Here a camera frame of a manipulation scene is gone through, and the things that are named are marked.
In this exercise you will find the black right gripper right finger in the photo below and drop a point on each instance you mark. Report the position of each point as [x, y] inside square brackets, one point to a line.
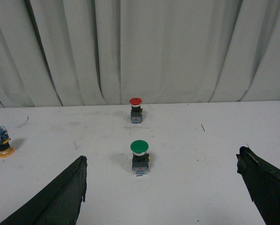
[262, 180]

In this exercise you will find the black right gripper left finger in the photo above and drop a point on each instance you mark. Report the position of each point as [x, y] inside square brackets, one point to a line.
[59, 202]

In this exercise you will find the yellow push button switch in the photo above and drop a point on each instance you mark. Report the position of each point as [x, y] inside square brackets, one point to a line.
[5, 148]

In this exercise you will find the white curtain backdrop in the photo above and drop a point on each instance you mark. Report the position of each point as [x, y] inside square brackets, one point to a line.
[105, 52]

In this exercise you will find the green push button switch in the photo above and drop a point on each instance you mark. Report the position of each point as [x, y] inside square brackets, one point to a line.
[140, 160]

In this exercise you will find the red push button switch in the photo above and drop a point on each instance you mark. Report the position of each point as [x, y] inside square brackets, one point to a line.
[136, 110]

